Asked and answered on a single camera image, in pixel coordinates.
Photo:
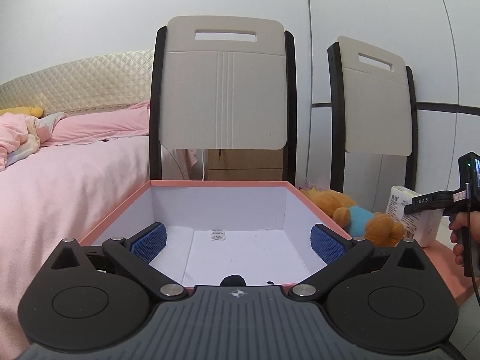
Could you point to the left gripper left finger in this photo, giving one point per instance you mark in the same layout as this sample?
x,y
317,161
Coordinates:
x,y
86,298

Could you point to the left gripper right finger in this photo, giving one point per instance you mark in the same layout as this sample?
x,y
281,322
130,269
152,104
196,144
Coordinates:
x,y
388,300

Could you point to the white tissue pack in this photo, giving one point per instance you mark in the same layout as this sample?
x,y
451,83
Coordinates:
x,y
421,226

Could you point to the brown teddy bear plush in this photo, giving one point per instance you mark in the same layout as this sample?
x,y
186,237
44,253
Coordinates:
x,y
379,228

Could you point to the salmon pink box base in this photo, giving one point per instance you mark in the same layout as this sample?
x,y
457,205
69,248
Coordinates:
x,y
259,230

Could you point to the salmon pink box lid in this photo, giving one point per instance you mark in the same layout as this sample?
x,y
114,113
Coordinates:
x,y
459,285

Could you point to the person's right hand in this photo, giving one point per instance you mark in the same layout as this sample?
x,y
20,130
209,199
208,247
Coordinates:
x,y
456,223

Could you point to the bed with pink sheet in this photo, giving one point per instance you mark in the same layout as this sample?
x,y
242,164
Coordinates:
x,y
59,192

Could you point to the right beige folding chair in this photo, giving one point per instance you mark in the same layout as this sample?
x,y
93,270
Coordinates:
x,y
373,107

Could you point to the beige folding chair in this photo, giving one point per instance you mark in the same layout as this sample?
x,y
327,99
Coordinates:
x,y
373,107
224,83

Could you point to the pink crumpled duvet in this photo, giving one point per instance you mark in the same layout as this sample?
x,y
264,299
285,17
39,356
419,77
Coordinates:
x,y
23,135

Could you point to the pink pillow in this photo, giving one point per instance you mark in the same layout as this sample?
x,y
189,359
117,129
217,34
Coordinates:
x,y
89,128

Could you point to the wooden nightstand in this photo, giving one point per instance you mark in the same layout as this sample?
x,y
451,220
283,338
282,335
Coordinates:
x,y
263,165

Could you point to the yellow plush on bed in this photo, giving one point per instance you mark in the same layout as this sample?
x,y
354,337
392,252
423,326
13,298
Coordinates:
x,y
24,110

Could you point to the beige quilted headboard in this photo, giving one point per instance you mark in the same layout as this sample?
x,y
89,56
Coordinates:
x,y
100,83

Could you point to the left beige folding chair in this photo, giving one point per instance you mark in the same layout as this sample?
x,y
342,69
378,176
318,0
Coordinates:
x,y
224,83

